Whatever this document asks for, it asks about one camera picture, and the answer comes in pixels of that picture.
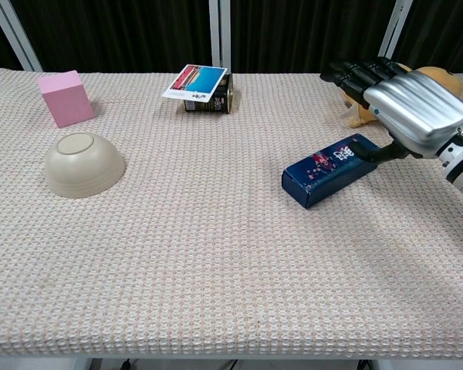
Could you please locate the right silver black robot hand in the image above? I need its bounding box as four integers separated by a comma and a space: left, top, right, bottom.
319, 57, 463, 165

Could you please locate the white frame post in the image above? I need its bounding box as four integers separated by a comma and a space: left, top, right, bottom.
208, 0, 232, 74
0, 0, 43, 72
377, 0, 416, 65

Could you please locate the beige woven tablecloth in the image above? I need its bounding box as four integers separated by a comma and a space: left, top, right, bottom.
0, 68, 463, 358

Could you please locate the yellow plush toy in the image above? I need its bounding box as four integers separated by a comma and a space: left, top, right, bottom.
341, 65, 463, 129

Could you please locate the beige upturned bowl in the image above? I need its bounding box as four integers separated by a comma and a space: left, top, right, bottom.
44, 132, 127, 199

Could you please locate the pink cube block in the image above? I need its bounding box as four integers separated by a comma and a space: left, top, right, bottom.
36, 69, 96, 130

